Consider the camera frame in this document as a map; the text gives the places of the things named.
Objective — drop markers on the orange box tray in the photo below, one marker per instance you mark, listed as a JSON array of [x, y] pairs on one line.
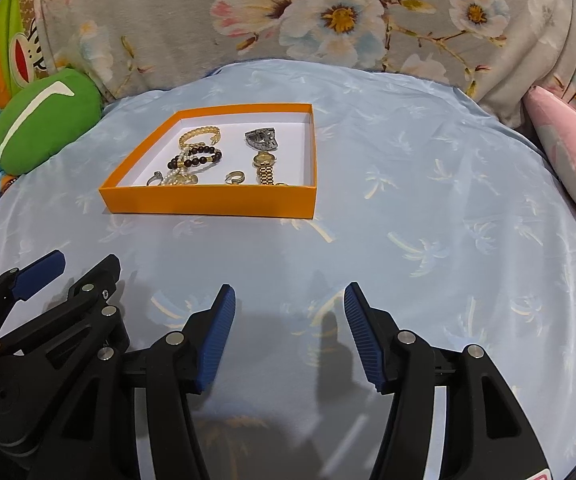
[[208, 201]]

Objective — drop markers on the grey floral blanket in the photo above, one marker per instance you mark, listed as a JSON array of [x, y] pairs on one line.
[[168, 20]]

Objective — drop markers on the gold wrist watch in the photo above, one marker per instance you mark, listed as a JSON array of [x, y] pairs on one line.
[[264, 160]]

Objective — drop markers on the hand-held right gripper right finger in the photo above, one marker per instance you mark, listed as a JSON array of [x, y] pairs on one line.
[[362, 340]]

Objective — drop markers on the pink pillow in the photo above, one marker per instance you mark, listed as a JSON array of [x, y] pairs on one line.
[[567, 160]]

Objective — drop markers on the light blue bed sheet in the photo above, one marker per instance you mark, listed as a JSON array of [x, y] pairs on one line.
[[417, 260]]

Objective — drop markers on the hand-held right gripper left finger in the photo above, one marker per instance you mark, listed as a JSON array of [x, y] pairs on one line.
[[215, 345]]

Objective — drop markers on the green pillow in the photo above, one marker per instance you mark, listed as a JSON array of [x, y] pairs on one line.
[[53, 120]]

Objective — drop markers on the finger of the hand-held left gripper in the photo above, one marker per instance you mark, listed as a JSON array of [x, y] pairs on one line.
[[38, 272], [95, 280]]

